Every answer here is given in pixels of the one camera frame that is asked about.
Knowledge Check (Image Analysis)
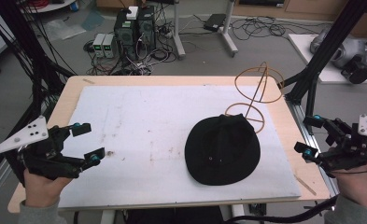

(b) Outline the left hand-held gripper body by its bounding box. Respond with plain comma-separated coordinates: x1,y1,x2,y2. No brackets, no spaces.
0,115,86,181

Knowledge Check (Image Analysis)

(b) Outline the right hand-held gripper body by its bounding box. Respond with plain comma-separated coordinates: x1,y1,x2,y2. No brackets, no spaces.
319,114,367,178

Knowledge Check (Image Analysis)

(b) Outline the wooden wire hat stand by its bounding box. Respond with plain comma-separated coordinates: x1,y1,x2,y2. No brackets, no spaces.
224,61,286,134

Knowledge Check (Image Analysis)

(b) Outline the black hat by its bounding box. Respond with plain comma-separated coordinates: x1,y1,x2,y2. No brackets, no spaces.
184,113,261,187

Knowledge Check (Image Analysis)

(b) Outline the person's right hand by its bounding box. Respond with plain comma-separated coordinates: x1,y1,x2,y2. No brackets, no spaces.
330,163,367,208

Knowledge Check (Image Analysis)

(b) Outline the person's left hand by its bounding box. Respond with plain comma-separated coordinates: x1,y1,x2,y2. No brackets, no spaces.
23,169,74,208

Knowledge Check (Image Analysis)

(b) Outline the white foam board mat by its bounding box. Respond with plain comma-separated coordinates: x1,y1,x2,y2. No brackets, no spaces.
58,85,303,209

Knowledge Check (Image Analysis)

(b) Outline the black device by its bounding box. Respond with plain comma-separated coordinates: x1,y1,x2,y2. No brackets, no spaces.
340,59,367,85

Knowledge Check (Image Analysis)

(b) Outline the white board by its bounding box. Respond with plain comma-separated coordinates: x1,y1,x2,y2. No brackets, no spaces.
288,33,367,85

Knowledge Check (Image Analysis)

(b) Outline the grey helmet-like device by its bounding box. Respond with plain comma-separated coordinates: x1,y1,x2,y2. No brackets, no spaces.
309,28,367,70

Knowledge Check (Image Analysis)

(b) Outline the grey power supply unit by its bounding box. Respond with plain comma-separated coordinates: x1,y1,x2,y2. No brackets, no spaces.
102,33,117,60
92,33,106,59

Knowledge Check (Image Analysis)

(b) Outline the clear plastic sheet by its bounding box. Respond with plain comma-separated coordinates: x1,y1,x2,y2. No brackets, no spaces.
43,18,88,42

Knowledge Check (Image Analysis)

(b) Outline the black computer tower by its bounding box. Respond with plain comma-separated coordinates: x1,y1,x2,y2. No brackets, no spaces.
136,6,157,53
113,10,139,61

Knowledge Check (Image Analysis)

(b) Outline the teal sheet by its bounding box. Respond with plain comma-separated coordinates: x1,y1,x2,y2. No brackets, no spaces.
80,10,106,32

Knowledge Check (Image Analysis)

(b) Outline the white desk leg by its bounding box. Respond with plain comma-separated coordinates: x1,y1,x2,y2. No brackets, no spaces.
219,0,239,58
171,0,187,61

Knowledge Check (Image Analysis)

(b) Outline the white box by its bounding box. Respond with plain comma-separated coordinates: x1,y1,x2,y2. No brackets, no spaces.
125,6,139,21

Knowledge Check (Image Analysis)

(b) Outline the white round table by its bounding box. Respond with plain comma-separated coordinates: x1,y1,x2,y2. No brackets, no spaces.
20,0,77,14

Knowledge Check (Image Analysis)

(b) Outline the flat black box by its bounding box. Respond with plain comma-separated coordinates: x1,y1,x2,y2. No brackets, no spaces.
203,13,228,33

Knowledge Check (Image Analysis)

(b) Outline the aluminium rail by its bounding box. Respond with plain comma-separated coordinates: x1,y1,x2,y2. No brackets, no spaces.
285,95,340,198

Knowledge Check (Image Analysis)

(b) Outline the thick black cable hose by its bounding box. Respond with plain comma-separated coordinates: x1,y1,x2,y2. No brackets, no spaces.
223,195,340,224

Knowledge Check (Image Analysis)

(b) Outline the black metal frame post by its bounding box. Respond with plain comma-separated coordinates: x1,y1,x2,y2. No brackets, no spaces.
284,0,367,135

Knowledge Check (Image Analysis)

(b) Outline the black frame with cables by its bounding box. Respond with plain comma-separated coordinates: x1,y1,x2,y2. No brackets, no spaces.
0,0,77,186

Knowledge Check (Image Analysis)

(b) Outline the tangle of black cables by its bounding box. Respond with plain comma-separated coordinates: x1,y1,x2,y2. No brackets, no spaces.
230,16,327,42

